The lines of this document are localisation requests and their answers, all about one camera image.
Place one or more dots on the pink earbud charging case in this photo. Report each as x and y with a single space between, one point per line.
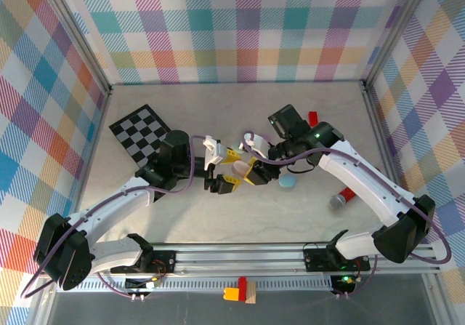
241 167

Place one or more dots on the light blue earbud charging case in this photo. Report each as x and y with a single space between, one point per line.
287 182

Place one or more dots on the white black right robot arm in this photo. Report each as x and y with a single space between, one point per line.
399 237

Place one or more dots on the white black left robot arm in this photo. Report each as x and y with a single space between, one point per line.
61 256

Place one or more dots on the black grey checkerboard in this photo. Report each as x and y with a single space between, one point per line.
138 132

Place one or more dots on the red cylinder with grey cap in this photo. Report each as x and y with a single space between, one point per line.
336 202

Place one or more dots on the tall red toy brick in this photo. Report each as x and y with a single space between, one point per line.
242 283

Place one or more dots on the orange yellow toy brick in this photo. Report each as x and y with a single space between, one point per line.
230 294

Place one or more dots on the tan wooden block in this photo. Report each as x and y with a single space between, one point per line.
251 296

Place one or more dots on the small black circuit board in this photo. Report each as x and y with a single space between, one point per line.
138 284
341 280

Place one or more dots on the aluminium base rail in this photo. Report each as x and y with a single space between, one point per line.
236 259

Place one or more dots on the aluminium side rail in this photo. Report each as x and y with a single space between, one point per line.
380 139
99 125

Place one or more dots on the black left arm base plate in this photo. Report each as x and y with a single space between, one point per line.
167 257

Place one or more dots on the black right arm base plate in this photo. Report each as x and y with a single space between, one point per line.
316 261

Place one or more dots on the aluminium frame post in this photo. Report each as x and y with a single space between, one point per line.
394 30
77 30

